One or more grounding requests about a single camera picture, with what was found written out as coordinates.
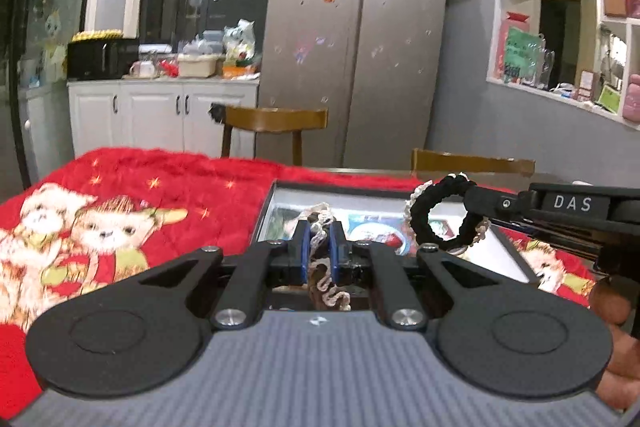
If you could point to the black shallow box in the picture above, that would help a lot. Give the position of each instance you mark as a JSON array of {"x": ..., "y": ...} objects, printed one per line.
[{"x": 350, "y": 194}]

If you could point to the red printed blanket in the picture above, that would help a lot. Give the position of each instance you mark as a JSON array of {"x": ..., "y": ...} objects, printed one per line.
[{"x": 150, "y": 177}]

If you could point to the colourful printed picture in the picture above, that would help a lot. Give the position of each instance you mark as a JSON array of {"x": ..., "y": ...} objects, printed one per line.
[{"x": 375, "y": 232}]

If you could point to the white wall shelf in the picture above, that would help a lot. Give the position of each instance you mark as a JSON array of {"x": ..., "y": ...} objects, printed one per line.
[{"x": 595, "y": 32}]

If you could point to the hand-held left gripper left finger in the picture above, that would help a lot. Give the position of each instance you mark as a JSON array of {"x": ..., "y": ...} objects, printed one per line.
[{"x": 301, "y": 252}]

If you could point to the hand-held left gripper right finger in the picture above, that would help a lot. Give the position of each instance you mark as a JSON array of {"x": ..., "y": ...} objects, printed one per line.
[{"x": 334, "y": 252}]

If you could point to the beige plastic basin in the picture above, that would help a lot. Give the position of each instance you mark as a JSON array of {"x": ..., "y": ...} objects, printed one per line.
[{"x": 197, "y": 66}]

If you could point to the person's right hand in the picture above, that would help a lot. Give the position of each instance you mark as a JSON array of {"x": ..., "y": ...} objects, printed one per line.
[{"x": 622, "y": 357}]

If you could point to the green poster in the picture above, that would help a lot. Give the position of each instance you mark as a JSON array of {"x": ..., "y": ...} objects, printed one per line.
[{"x": 522, "y": 52}]

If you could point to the glass door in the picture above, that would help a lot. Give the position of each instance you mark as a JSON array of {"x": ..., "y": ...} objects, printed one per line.
[{"x": 45, "y": 32}]

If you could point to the white kitchen cabinet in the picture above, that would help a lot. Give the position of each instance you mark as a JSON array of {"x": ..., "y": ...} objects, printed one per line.
[{"x": 160, "y": 117}]

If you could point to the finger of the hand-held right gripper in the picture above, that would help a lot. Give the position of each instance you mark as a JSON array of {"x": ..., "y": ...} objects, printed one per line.
[
  {"x": 550, "y": 237},
  {"x": 500, "y": 204}
]

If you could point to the pink bag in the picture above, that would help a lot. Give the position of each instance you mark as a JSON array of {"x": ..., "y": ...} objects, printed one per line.
[{"x": 634, "y": 99}]

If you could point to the wooden chair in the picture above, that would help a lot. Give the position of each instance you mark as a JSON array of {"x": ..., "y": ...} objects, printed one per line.
[
  {"x": 275, "y": 119},
  {"x": 470, "y": 163}
]

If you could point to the black white braided scrunchie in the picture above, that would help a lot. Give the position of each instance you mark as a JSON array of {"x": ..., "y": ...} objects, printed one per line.
[{"x": 420, "y": 227}]

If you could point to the silver refrigerator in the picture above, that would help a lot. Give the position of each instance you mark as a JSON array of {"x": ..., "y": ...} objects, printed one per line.
[{"x": 350, "y": 47}]

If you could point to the black microwave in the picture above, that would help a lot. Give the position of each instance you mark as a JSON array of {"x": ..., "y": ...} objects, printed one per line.
[{"x": 100, "y": 59}]

